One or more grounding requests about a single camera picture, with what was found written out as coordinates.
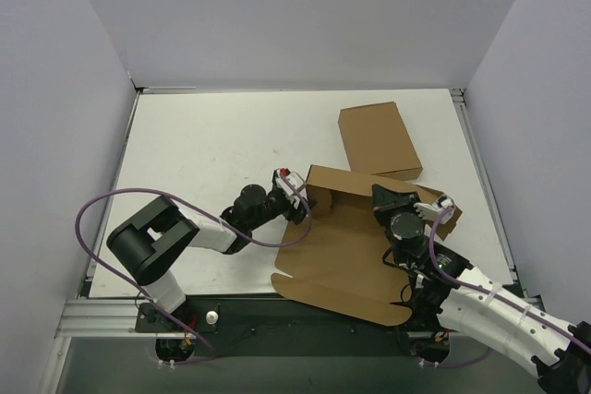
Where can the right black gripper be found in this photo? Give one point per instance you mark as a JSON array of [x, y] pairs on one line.
[[392, 202]]

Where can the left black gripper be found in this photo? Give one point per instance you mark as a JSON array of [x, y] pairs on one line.
[[297, 211]]

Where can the cardboard box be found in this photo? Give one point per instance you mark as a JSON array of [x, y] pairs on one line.
[[334, 261], [377, 142]]

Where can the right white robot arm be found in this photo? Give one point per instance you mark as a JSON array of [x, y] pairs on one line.
[[449, 292]]

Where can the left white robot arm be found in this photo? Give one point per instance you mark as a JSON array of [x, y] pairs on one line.
[[151, 240]]

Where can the folded closed cardboard box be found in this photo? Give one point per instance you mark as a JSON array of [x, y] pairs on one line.
[[377, 142]]

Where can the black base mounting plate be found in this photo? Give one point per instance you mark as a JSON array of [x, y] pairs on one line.
[[267, 325]]

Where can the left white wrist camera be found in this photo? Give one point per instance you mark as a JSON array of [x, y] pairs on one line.
[[291, 183]]

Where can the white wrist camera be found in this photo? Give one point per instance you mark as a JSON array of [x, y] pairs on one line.
[[291, 183], [442, 209]]

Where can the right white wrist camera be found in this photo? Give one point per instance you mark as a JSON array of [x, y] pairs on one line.
[[442, 209]]

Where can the aluminium frame rail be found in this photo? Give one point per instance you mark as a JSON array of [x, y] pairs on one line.
[[516, 287]]

